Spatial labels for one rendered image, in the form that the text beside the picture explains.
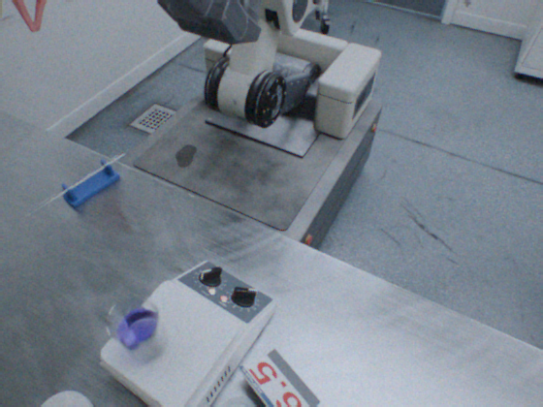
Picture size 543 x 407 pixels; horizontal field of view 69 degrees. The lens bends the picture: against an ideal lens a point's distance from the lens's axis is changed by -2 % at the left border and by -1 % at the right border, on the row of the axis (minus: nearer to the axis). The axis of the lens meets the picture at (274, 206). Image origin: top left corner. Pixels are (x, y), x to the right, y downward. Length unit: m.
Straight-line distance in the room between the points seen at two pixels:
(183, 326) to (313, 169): 0.92
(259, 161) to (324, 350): 0.87
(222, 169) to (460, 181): 1.13
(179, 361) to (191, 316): 0.05
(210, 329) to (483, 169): 1.77
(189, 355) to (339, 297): 0.25
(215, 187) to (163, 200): 0.55
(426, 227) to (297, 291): 1.19
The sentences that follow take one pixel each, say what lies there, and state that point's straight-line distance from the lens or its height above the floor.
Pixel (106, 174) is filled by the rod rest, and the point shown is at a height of 0.76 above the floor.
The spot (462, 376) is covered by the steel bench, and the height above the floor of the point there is 0.75.
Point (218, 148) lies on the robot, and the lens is 1.40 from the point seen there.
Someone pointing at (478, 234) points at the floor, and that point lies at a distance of 1.82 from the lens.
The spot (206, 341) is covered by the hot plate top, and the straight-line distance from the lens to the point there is 0.49.
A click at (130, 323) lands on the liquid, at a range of 0.48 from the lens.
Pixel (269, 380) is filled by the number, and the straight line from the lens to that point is 0.54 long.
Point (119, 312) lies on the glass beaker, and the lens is 0.47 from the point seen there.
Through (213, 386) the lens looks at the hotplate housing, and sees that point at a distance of 0.51.
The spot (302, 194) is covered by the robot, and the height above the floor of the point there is 0.36.
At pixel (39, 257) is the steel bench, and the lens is 0.74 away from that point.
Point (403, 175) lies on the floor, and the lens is 1.92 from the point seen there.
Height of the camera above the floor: 1.29
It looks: 50 degrees down
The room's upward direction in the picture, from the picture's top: 2 degrees clockwise
